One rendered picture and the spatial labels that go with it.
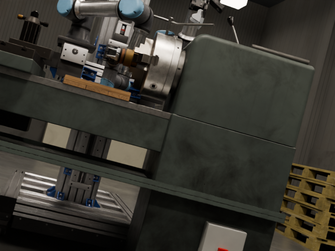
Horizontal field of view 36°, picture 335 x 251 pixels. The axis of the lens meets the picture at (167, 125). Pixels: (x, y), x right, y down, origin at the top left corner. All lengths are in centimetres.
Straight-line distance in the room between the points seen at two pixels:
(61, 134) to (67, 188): 572
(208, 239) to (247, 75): 75
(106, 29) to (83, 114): 107
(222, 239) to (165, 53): 87
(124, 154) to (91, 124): 676
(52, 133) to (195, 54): 676
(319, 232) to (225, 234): 390
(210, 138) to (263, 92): 33
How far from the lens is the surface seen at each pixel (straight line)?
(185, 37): 309
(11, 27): 1143
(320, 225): 612
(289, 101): 241
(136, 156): 908
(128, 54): 245
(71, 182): 312
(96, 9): 285
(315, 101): 887
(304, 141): 879
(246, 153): 234
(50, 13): 1147
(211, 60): 231
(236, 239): 230
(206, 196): 223
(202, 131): 229
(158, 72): 234
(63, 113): 230
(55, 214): 291
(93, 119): 229
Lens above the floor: 72
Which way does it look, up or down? 2 degrees up
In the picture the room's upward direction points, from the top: 15 degrees clockwise
